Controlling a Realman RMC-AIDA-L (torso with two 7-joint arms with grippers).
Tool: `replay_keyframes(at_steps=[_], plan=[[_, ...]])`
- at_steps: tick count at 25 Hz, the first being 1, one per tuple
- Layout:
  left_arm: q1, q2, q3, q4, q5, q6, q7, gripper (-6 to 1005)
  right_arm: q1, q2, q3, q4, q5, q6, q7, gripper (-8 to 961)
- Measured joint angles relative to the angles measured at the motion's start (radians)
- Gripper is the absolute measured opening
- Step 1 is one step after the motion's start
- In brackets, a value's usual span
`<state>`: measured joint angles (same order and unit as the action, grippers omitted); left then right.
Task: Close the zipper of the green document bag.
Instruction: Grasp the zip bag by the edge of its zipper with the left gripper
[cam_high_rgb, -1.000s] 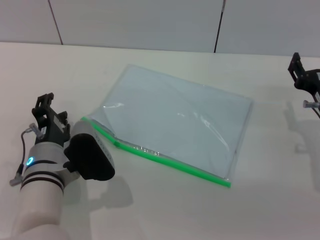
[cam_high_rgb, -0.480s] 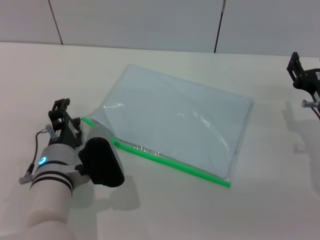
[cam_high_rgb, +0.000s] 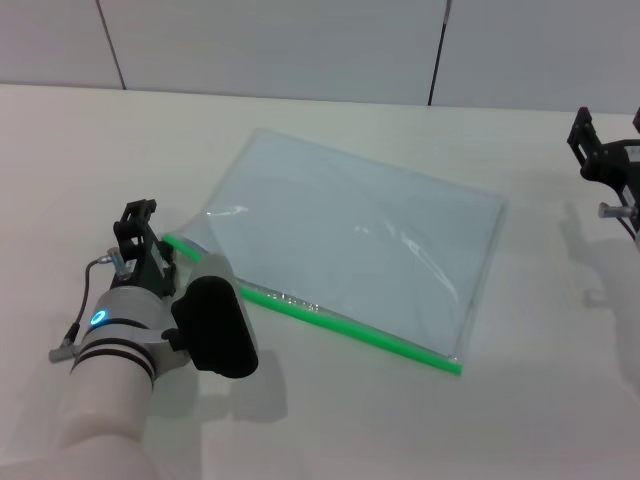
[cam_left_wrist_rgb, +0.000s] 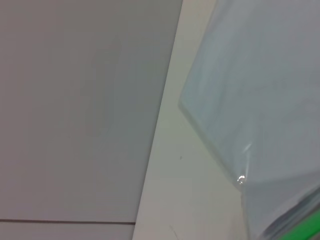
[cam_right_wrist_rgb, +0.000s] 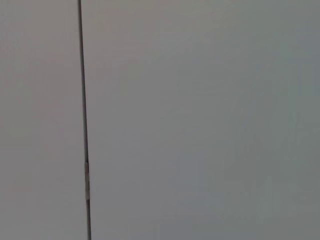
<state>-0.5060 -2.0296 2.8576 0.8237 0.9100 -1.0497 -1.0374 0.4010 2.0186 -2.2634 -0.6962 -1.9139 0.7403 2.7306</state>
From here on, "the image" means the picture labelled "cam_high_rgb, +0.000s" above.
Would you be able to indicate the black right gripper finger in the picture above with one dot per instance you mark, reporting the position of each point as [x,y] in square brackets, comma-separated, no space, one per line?
[582,135]
[637,120]

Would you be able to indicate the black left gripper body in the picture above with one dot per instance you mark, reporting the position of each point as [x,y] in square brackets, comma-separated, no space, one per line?
[150,270]

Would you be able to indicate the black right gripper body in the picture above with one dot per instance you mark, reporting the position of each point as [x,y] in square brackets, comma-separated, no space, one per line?
[610,165]

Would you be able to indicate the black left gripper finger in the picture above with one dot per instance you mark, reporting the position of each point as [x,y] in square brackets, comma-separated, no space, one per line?
[135,220]

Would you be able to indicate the translucent green-zip document bag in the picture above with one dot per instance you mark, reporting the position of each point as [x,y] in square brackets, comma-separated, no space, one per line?
[350,240]

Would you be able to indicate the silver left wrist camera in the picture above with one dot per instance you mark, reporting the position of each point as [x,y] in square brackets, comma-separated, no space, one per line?
[220,325]

